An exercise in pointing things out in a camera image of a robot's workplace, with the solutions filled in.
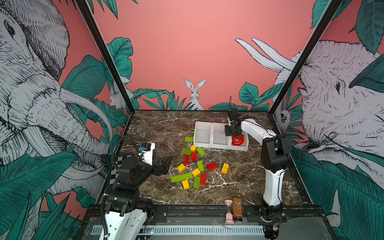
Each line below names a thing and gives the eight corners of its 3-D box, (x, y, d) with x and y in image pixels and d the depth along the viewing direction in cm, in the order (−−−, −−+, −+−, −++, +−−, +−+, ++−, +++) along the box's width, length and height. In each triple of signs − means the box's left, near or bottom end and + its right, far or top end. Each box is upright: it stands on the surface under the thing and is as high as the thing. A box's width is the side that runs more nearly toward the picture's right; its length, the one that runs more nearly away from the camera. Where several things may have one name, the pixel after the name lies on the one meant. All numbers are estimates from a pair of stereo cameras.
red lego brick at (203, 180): (200, 185, 85) (200, 184, 84) (200, 175, 89) (200, 173, 88) (207, 185, 85) (207, 184, 84) (206, 175, 89) (207, 173, 88)
